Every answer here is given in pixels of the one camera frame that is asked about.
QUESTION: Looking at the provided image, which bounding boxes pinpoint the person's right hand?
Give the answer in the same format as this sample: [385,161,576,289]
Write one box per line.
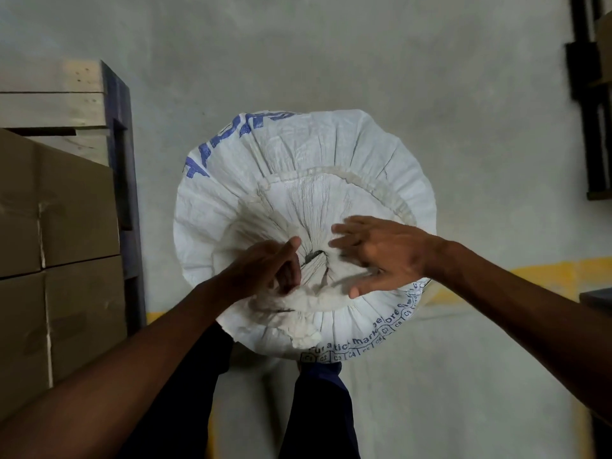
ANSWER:
[329,216,446,300]

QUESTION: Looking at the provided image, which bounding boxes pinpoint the person's left hand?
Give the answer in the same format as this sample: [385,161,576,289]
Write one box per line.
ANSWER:
[217,236,303,306]

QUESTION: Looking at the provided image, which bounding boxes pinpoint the white woven sack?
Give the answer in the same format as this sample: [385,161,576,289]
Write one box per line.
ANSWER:
[173,109,438,365]

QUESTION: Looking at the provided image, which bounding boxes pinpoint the person's left forearm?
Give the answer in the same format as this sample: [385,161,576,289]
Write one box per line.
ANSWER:
[0,277,235,459]

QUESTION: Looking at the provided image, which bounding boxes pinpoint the person's right forearm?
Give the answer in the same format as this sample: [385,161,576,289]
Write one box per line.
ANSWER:
[430,236,612,421]

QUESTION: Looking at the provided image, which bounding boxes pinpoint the person's dark blue trousers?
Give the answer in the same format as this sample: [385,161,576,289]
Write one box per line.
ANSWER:
[117,322,362,459]

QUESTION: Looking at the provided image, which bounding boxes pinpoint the brown cardboard box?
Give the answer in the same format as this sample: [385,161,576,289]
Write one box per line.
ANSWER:
[0,271,52,422]
[44,255,128,385]
[0,129,45,279]
[37,141,121,269]

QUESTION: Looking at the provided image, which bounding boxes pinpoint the dark grey block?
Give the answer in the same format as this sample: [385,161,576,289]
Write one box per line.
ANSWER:
[579,288,612,314]

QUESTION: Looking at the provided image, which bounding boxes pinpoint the black metal rack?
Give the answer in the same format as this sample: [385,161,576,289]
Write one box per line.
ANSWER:
[565,0,612,201]

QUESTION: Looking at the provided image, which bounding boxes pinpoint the wooden pallet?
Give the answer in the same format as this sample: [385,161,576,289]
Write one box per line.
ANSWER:
[0,59,112,168]

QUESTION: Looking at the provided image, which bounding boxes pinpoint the cardboard box on rack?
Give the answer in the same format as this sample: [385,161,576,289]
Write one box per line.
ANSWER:
[594,11,612,85]

